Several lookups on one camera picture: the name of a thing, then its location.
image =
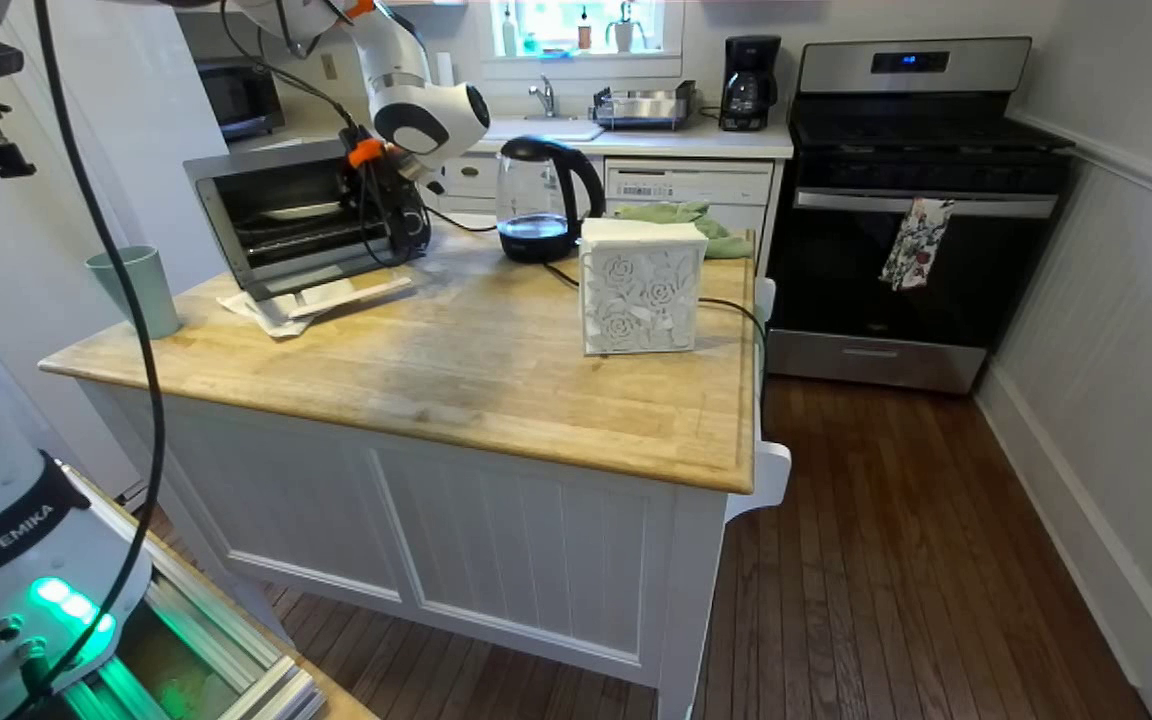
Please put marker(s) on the glass coffee pot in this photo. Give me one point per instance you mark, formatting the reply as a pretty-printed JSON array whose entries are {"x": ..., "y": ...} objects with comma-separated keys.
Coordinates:
[{"x": 543, "y": 239}]

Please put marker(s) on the black coffee maker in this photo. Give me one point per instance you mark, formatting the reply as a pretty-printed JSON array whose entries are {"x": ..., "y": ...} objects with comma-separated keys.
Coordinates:
[{"x": 749, "y": 86}]

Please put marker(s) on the black microwave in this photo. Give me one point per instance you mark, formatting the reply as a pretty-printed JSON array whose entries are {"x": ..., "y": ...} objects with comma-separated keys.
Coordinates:
[{"x": 240, "y": 102}]

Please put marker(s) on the pale green cup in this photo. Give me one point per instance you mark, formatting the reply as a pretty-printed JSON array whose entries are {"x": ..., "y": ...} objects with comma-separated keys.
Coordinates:
[{"x": 142, "y": 287}]

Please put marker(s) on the patterned dish towel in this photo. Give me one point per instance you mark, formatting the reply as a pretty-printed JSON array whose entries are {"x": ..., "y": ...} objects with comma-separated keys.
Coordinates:
[{"x": 917, "y": 246}]

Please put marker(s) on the chrome sink faucet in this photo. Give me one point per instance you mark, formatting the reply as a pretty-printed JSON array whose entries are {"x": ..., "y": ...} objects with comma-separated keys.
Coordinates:
[{"x": 546, "y": 96}]

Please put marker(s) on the white round plate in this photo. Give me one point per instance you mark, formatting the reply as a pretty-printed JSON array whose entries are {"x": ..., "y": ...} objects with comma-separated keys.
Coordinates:
[{"x": 298, "y": 210}]

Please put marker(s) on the black toaster oven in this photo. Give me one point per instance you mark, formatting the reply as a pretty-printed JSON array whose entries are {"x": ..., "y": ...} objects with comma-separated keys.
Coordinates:
[{"x": 268, "y": 158}]

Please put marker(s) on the kitchen window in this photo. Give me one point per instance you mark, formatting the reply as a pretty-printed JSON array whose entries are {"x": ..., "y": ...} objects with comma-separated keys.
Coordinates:
[{"x": 560, "y": 27}]

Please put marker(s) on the white speckled box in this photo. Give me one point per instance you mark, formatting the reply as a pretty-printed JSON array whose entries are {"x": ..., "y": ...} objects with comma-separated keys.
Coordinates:
[{"x": 640, "y": 287}]

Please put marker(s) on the grey dish rack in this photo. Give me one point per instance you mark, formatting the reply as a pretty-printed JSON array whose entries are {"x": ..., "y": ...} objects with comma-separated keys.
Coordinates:
[{"x": 640, "y": 107}]

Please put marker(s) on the green cloth mat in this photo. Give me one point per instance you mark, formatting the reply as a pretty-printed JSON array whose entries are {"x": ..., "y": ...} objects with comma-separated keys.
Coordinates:
[{"x": 723, "y": 241}]

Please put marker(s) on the glass toaster oven door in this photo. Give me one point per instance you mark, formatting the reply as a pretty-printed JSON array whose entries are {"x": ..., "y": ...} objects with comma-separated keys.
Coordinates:
[{"x": 337, "y": 288}]

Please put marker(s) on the aluminium profile frame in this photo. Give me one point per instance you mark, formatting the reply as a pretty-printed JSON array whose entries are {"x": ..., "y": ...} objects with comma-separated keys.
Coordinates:
[{"x": 202, "y": 626}]

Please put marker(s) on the black steel stove range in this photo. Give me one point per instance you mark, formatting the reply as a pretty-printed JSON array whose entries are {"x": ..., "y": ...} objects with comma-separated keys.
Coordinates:
[{"x": 909, "y": 265}]

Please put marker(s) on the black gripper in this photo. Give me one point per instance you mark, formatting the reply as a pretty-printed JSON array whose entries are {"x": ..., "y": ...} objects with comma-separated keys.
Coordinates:
[{"x": 403, "y": 213}]

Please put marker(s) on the white island with wood top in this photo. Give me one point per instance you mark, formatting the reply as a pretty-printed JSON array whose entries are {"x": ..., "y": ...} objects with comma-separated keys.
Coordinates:
[{"x": 498, "y": 533}]

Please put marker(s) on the white counter cabinets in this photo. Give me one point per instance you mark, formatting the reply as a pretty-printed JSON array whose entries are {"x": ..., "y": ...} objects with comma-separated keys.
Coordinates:
[{"x": 680, "y": 182}]

